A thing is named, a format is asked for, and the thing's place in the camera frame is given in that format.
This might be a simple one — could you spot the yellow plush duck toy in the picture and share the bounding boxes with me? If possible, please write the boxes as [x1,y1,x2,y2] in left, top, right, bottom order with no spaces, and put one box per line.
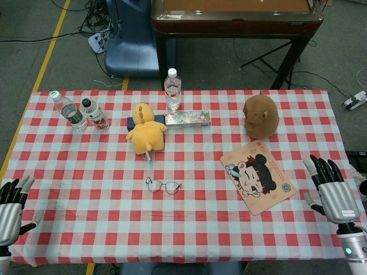
[126,103,168,163]

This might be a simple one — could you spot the cartoon girl mouse pad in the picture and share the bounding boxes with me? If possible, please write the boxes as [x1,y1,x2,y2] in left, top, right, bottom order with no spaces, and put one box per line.
[220,139,297,216]

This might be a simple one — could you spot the dark wooden table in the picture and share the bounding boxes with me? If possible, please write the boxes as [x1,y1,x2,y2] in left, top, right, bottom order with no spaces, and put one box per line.
[150,0,325,90]

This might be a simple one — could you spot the blue plastic chair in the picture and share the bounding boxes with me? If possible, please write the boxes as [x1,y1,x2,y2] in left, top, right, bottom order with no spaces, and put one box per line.
[104,0,160,78]

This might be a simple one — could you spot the brown plush capybara toy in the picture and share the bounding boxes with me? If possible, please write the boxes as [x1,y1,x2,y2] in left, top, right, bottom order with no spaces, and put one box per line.
[243,90,280,140]

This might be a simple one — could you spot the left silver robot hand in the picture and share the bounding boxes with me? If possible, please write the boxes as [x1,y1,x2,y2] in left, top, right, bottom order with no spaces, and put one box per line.
[0,174,45,248]

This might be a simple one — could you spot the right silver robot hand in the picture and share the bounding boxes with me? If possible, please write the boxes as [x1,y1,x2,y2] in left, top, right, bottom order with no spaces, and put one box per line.
[302,155,361,223]

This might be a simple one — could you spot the black floor cable bundle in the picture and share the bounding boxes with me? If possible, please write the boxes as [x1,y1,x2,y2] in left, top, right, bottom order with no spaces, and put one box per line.
[0,0,124,84]

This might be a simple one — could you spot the wire-frame eyeglasses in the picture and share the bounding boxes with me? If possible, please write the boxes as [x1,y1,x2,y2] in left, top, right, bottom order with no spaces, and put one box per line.
[145,176,183,195]

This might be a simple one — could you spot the dark blue box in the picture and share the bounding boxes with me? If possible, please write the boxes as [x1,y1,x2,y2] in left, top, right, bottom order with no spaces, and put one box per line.
[127,113,166,130]

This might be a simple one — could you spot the white power strip with plugs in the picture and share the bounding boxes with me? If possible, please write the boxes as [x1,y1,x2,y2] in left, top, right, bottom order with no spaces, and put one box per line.
[341,90,367,111]

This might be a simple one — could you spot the red white checkered tablecloth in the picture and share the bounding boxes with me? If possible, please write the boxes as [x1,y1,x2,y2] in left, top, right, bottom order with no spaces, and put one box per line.
[0,89,359,268]

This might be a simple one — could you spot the red label water bottle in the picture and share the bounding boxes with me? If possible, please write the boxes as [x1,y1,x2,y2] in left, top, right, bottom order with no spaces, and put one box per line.
[163,68,182,111]

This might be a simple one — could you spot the black cap drink bottle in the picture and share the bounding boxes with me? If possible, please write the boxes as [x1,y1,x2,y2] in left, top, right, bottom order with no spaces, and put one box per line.
[81,97,111,132]

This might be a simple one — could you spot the floral rectangular box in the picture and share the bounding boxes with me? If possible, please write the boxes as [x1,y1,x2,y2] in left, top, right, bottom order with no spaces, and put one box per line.
[164,109,212,129]

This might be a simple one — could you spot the dark blue chair seat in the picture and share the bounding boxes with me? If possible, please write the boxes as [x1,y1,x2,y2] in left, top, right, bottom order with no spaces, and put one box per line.
[119,261,244,275]

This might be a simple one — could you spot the green label water bottle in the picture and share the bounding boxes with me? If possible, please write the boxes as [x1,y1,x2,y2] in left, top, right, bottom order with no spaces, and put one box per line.
[50,90,88,130]

